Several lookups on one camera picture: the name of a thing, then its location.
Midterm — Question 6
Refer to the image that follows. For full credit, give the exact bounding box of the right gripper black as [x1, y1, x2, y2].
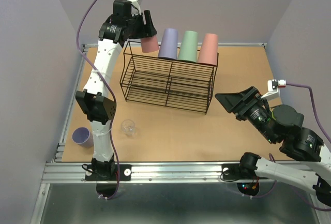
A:
[214, 84, 276, 143]

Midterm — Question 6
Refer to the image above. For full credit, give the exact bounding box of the red plastic cup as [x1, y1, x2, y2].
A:
[141, 36, 159, 53]

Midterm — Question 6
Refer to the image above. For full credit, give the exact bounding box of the purple plastic cup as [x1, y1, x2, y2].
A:
[158, 28, 178, 60]
[72, 127, 94, 148]

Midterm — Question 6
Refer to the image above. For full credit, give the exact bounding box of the green plastic cup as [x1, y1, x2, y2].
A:
[177, 31, 198, 63]

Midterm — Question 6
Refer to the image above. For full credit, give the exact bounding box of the black wire dish rack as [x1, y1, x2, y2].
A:
[119, 41, 218, 113]

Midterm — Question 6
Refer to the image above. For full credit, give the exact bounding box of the pink plastic cup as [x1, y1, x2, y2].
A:
[197, 33, 218, 66]

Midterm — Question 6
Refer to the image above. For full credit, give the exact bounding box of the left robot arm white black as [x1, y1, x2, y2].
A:
[76, 0, 159, 180]

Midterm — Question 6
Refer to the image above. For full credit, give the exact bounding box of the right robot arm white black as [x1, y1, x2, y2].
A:
[215, 86, 330, 206]

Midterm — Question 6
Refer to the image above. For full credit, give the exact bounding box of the clear glass cup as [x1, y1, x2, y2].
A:
[121, 119, 136, 137]

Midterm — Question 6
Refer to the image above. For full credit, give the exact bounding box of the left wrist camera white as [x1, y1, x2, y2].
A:
[126, 0, 142, 16]

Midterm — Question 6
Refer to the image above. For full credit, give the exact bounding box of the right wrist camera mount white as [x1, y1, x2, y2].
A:
[261, 79, 287, 101]

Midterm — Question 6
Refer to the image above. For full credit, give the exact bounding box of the aluminium back rail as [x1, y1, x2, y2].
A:
[83, 41, 267, 49]

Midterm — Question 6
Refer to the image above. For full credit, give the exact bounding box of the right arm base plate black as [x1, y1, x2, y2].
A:
[222, 162, 258, 182]

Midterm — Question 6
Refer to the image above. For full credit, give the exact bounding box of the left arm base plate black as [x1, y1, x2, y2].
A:
[82, 163, 132, 182]

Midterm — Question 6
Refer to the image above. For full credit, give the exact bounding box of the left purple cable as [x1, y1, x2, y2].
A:
[76, 0, 127, 201]

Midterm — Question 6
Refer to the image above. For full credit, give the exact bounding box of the aluminium front rail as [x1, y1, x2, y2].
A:
[41, 159, 318, 184]

